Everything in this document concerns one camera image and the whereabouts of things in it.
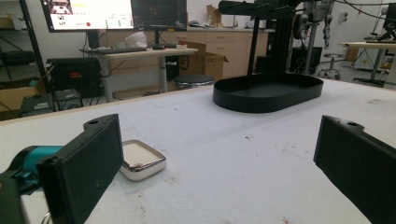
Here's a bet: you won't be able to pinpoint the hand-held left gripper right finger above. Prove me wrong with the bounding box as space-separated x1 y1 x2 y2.
313 115 396 224

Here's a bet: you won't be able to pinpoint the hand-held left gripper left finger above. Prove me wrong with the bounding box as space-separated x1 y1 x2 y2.
35 113 124 224

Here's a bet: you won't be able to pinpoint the teal and black tool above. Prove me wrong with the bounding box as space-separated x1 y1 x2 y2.
0 145 64 196

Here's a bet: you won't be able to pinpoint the square silver tin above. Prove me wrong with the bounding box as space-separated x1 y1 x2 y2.
120 139 167 182

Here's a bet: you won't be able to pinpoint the grey electronics box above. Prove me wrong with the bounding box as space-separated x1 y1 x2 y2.
19 88 84 119

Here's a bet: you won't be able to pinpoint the black equipment case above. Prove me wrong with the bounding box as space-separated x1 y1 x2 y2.
46 57 104 99

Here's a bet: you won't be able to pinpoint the brown cardboard box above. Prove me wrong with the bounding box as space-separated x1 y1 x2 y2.
0 77 49 121

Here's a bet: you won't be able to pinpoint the grey rolling stool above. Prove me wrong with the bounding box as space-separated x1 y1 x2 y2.
317 52 346 80

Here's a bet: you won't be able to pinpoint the black oval tray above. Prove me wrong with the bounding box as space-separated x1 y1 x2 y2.
212 73 325 114

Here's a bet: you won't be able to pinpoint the wooden side table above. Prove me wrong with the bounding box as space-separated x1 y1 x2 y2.
338 40 396 89

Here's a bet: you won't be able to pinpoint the black keyboard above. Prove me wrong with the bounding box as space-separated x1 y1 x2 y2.
81 46 148 55

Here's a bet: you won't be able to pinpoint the wooden desk with grey legs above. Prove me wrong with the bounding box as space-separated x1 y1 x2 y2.
79 47 199 104

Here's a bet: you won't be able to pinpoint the black metal shelf rack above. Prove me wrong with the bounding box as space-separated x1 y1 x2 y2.
0 0 58 113

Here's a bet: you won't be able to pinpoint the black round stool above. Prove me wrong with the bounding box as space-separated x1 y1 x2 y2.
172 73 216 91

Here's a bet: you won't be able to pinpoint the monitor with white screen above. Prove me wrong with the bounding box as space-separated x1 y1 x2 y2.
40 0 135 34

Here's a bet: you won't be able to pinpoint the black metal stand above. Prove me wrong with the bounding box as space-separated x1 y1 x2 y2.
218 0 307 77

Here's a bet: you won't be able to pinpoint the open cardboard box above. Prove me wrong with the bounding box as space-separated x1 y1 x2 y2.
177 40 230 82

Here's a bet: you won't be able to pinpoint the monitor with dark screen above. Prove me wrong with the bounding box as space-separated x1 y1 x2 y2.
130 0 189 32

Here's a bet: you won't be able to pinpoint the wooden cabinets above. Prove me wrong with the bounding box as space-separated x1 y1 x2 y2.
106 27 270 79

